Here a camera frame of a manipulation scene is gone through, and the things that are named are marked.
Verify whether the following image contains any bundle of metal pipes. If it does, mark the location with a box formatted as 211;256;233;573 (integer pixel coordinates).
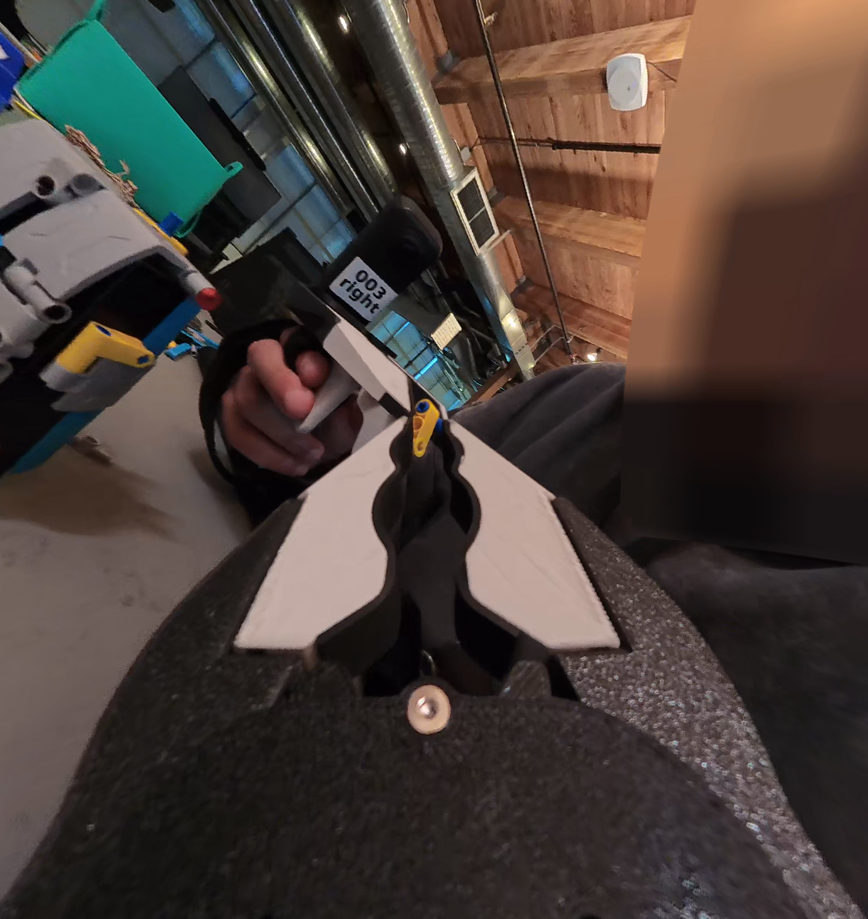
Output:
211;0;406;231

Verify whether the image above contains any yellow connector piece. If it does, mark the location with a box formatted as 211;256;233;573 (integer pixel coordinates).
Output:
411;398;441;458

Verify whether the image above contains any black horizontal ceiling bar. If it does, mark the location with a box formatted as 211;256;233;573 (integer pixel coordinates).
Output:
470;135;662;155

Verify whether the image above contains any thin black ceiling rod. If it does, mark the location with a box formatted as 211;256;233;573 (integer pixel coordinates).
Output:
476;0;576;361

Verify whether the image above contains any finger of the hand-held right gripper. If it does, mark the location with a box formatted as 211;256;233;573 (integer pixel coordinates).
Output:
324;318;415;419

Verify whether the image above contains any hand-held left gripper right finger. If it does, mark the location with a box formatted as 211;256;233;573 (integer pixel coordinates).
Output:
443;416;623;653

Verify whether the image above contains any green plastic board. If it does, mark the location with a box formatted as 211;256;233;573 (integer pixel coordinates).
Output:
16;0;243;238

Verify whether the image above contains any person's right hand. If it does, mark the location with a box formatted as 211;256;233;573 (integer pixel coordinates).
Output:
221;336;367;476

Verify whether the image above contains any grey blue toy robot build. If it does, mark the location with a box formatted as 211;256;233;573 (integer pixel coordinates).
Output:
0;118;223;493

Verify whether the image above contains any white ceiling speaker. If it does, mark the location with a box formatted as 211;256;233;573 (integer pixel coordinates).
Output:
605;52;649;112

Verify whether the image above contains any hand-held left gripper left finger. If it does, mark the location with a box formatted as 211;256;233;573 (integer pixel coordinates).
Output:
233;416;415;673

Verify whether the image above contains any black monitor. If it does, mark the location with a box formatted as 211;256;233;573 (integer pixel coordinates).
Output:
208;226;334;324

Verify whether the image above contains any silver ventilation duct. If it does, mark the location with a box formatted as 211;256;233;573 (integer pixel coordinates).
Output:
348;0;535;380

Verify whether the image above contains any white vent grille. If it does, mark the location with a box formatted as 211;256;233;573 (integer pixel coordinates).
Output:
450;168;501;250

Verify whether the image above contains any wooden puzzle model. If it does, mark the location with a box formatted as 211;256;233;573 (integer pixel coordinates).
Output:
64;125;138;200

